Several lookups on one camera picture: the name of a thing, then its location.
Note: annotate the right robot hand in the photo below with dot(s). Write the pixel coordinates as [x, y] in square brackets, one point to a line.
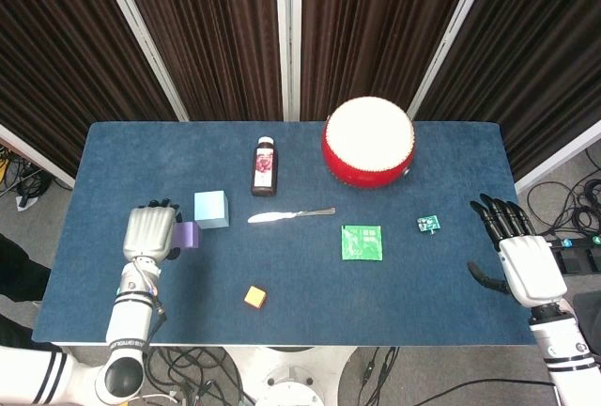
[530, 270]

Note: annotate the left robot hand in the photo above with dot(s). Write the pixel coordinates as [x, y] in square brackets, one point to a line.
[145, 232]

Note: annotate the purple cube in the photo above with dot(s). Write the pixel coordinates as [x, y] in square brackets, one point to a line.
[187, 234]

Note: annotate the light blue cube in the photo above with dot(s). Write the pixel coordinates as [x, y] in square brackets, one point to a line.
[210, 207]

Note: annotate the small orange cube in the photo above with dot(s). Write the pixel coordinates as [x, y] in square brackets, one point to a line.
[255, 296]

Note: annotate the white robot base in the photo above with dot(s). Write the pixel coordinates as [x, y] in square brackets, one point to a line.
[291, 368]

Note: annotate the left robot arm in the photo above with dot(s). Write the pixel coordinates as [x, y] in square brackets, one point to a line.
[129, 321]

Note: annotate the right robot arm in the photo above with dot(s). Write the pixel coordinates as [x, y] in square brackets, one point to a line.
[563, 349]

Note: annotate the black power strip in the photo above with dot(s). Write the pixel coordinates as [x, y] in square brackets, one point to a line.
[580, 242]

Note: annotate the black trouser leg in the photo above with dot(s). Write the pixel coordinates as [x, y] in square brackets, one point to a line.
[19, 279]
[589, 309]

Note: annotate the small green circuit board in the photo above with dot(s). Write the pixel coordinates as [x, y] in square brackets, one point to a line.
[427, 224]

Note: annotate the brown medicine bottle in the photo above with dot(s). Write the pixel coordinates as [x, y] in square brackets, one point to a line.
[264, 168]

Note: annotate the silver table knife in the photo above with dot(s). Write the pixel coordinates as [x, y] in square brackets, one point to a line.
[282, 215]

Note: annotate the green sachet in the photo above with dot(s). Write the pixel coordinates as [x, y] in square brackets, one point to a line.
[361, 242]

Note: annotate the blue table cloth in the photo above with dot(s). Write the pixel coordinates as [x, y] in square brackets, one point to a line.
[305, 307]

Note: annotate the brown fabric partition panel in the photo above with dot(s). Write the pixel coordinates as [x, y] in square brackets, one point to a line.
[56, 49]
[540, 49]
[211, 25]
[375, 25]

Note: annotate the red drum white skin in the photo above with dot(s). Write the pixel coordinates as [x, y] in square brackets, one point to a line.
[368, 138]

